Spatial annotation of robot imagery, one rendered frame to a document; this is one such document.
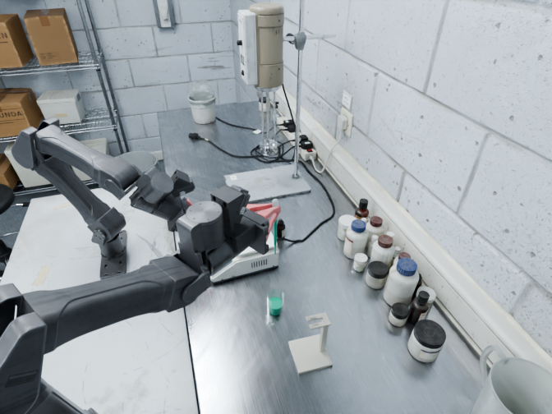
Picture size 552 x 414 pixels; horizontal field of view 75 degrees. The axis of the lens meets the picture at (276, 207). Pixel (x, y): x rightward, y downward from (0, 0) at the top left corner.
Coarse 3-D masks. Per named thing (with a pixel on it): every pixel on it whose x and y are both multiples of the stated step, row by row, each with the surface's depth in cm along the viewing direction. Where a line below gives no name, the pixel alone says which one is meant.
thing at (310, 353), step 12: (324, 312) 78; (312, 324) 76; (324, 324) 76; (312, 336) 87; (324, 336) 80; (300, 348) 84; (312, 348) 84; (324, 348) 83; (300, 360) 82; (312, 360) 82; (324, 360) 82; (300, 372) 80
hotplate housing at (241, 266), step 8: (240, 256) 99; (248, 256) 99; (256, 256) 100; (264, 256) 101; (272, 256) 102; (232, 264) 98; (240, 264) 99; (248, 264) 100; (256, 264) 101; (264, 264) 103; (272, 264) 104; (224, 272) 99; (232, 272) 100; (240, 272) 101; (248, 272) 102; (256, 272) 104; (216, 280) 99; (224, 280) 101
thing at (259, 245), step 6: (258, 228) 65; (264, 228) 64; (258, 234) 66; (264, 234) 65; (228, 240) 63; (258, 240) 67; (264, 240) 66; (246, 246) 66; (252, 246) 69; (258, 246) 68; (264, 246) 66; (234, 252) 64; (240, 252) 65; (264, 252) 67
